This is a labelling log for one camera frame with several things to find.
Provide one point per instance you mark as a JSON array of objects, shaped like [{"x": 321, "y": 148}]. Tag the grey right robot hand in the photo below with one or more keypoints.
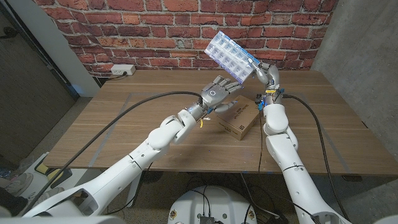
[{"x": 273, "y": 76}]

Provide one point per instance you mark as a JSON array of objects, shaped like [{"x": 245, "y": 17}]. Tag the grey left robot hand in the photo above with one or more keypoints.
[{"x": 213, "y": 93}]

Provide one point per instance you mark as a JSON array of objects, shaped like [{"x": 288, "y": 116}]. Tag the brown cardboard packing box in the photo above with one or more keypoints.
[{"x": 239, "y": 119}]

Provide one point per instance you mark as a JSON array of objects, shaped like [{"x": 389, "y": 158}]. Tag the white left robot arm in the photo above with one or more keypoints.
[{"x": 124, "y": 177}]

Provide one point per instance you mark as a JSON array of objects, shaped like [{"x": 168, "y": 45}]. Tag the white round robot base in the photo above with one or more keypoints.
[{"x": 211, "y": 202}]

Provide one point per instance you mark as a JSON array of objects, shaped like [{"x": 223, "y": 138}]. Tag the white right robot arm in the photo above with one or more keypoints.
[{"x": 295, "y": 174}]

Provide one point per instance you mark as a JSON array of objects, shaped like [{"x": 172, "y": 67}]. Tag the grey finned box on base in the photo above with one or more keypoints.
[{"x": 206, "y": 220}]

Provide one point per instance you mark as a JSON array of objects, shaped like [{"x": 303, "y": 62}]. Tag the white power strip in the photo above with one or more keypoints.
[{"x": 122, "y": 69}]

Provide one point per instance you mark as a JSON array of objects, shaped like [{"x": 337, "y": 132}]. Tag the red brick printed backdrop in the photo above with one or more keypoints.
[{"x": 124, "y": 31}]

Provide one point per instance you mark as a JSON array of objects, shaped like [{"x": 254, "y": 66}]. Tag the white table leg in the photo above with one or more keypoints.
[{"x": 133, "y": 194}]

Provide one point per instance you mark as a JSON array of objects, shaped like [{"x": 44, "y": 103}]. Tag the yellow and black floor pad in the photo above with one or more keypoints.
[{"x": 51, "y": 174}]

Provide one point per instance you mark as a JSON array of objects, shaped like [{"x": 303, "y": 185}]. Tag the grey white sneaker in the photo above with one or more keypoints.
[
  {"x": 20, "y": 183},
  {"x": 46, "y": 194}
]

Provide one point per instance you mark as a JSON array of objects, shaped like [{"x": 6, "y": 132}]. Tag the white robot chest shell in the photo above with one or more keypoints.
[{"x": 62, "y": 220}]

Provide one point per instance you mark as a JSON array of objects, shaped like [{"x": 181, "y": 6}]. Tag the dark trouser leg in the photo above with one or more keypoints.
[{"x": 9, "y": 200}]

